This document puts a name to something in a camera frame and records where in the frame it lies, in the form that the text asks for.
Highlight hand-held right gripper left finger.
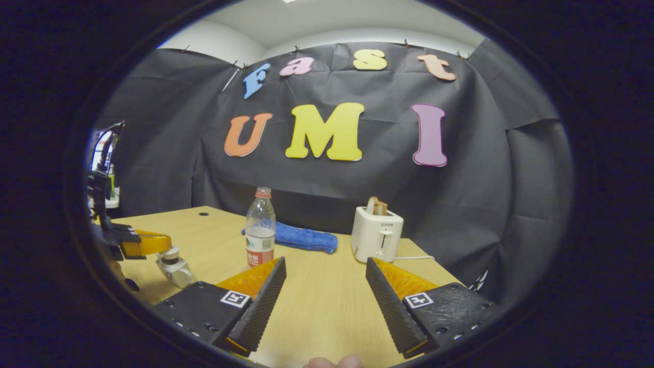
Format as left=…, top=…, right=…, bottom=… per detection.
left=153, top=257, right=287, bottom=357

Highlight white teacup lid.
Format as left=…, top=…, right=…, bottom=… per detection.
left=156, top=247, right=182, bottom=266

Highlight white toaster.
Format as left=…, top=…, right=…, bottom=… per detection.
left=351, top=206, right=404, bottom=263

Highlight clear plastic water bottle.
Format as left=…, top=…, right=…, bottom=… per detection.
left=245, top=187, right=276, bottom=269

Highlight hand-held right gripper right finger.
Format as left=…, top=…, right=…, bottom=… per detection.
left=365, top=257, right=505, bottom=359

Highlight blue towel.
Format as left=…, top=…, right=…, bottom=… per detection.
left=241, top=221, right=339, bottom=255

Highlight computer monitor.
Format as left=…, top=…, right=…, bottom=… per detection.
left=91, top=130, right=113, bottom=172

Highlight white teacup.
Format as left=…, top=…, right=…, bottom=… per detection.
left=158, top=260, right=196, bottom=289

